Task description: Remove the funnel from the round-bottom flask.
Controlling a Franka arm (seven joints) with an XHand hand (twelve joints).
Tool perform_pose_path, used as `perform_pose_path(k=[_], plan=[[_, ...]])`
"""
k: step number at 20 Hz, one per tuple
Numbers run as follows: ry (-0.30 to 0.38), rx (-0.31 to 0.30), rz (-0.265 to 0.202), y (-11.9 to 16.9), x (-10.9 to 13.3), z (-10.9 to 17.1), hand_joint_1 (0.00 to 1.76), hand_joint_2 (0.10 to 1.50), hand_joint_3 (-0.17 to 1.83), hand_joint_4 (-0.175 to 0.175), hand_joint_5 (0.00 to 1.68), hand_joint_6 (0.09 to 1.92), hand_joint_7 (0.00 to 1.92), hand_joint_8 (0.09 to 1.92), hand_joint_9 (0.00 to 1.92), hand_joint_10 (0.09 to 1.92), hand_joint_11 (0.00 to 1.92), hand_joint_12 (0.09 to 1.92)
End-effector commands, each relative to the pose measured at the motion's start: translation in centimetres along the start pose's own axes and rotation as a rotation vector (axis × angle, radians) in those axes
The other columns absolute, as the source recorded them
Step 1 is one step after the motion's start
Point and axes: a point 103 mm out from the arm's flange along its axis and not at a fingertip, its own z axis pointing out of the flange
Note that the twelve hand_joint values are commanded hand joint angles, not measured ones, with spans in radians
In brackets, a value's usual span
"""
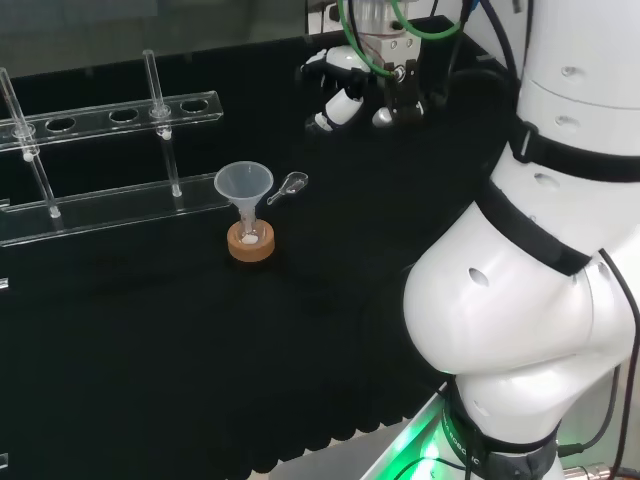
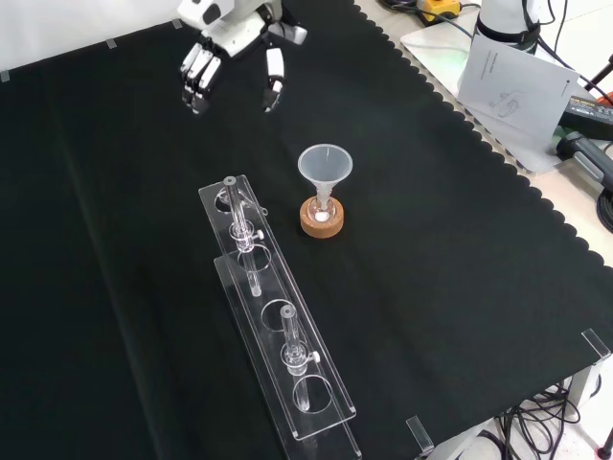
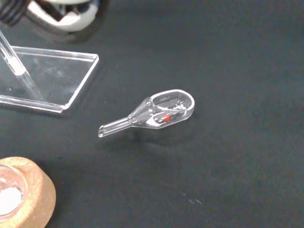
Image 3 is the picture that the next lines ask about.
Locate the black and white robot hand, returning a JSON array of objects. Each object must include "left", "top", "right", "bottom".
[{"left": 0, "top": 0, "right": 102, "bottom": 33}]

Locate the clear acrylic funnel stand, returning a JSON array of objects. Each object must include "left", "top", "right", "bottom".
[{"left": 0, "top": 30, "right": 99, "bottom": 114}]

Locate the clear glass weighing funnel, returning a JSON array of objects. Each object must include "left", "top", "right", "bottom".
[{"left": 97, "top": 88, "right": 196, "bottom": 139}]

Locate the clear round-bottom flask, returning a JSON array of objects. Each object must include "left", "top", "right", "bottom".
[{"left": 0, "top": 164, "right": 27, "bottom": 221}]

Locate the black bench cloth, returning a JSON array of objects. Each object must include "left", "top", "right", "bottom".
[{"left": 0, "top": 0, "right": 304, "bottom": 228}]

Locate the cork ring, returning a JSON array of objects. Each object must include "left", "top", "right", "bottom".
[{"left": 0, "top": 156, "right": 57, "bottom": 228}]

